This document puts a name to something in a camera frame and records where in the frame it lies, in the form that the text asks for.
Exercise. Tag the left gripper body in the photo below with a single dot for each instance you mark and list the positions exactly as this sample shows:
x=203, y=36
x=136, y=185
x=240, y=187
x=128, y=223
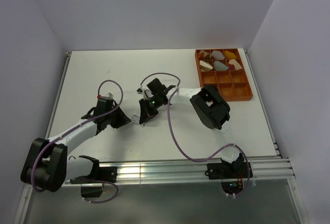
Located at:
x=109, y=117

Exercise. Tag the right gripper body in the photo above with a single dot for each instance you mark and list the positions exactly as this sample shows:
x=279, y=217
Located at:
x=155, y=102

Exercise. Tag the white sock black stripes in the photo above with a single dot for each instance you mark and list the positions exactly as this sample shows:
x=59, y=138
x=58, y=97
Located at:
x=135, y=119

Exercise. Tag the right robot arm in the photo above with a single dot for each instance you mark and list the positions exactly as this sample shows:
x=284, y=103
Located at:
x=211, y=109

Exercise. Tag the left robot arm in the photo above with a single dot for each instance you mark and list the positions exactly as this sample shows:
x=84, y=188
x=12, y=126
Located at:
x=47, y=165

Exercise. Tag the white brown rolled sock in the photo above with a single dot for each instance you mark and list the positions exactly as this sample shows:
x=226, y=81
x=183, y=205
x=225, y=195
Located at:
x=205, y=66

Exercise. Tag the brown orange rolled sock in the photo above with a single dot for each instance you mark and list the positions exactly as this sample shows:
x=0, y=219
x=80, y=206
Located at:
x=204, y=55

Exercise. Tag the grey teal rolled sock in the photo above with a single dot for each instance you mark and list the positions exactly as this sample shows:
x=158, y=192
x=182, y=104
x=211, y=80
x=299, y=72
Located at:
x=219, y=66

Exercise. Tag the orange compartment tray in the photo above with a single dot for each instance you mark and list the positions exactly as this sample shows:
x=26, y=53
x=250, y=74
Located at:
x=232, y=85

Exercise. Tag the grey white rolled sock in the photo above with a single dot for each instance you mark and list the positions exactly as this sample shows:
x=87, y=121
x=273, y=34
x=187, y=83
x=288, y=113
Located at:
x=217, y=55

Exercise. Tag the pink maroon rolled sock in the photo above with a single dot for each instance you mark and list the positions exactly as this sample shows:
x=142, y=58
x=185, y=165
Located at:
x=234, y=65

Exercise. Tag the yellow rolled sock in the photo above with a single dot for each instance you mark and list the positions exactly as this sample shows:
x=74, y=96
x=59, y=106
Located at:
x=230, y=55

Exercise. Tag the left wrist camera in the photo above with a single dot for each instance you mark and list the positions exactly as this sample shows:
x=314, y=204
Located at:
x=106, y=97

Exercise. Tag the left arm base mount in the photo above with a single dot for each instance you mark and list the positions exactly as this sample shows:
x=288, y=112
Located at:
x=107, y=174

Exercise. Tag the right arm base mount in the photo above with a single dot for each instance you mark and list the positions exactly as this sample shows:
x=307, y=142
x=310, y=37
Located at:
x=223, y=171

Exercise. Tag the aluminium front rail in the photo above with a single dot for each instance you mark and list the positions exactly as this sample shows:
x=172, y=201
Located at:
x=167, y=172

